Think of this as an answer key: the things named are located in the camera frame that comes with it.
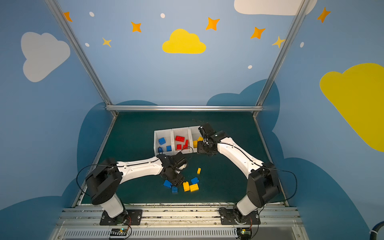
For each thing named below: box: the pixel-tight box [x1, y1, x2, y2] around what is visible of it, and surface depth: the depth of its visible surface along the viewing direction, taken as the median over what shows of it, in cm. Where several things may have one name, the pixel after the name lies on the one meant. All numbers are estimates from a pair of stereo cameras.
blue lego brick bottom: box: [171, 186, 178, 193], surface depth 84 cm
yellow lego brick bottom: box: [183, 181, 190, 192], surface depth 84 cm
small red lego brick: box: [183, 139, 189, 150], surface depth 103 cm
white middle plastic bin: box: [171, 127, 192, 156], surface depth 103 cm
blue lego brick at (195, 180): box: [191, 177, 199, 185], surface depth 88 cm
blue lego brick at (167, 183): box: [163, 179, 173, 189], surface depth 85 cm
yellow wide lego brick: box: [189, 183, 199, 193], surface depth 84 cm
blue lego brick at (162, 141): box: [158, 137, 166, 146], surface depth 104 cm
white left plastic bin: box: [153, 129, 174, 156], surface depth 103 cm
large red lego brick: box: [175, 135, 186, 142], surface depth 106 cm
